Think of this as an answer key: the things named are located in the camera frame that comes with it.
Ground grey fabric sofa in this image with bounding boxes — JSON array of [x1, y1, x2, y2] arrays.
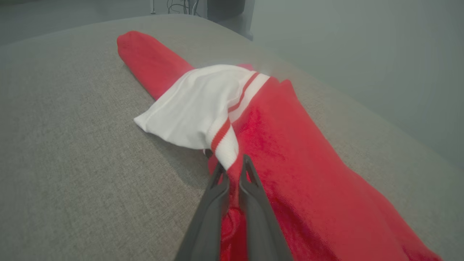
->
[[0, 14, 464, 261]]

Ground dark grey box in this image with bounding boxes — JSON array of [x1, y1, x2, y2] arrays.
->
[[206, 0, 255, 40]]

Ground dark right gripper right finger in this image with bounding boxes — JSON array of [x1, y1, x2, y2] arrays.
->
[[238, 154, 294, 261]]

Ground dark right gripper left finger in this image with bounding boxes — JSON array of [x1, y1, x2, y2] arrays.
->
[[174, 159, 230, 261]]

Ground red jersey white striped sleeves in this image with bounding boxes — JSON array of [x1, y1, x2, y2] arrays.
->
[[116, 30, 443, 261]]

